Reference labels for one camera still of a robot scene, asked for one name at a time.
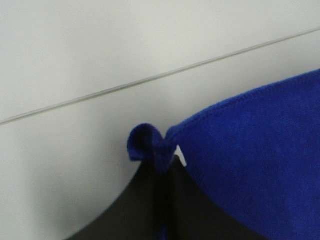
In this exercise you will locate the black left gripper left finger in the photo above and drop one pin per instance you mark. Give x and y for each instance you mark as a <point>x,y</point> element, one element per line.
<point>135,215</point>

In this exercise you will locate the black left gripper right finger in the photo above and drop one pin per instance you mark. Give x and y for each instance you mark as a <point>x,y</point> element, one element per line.
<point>193,216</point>

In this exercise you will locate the blue microfiber towel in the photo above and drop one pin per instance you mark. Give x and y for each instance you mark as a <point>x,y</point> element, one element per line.
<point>256,155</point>

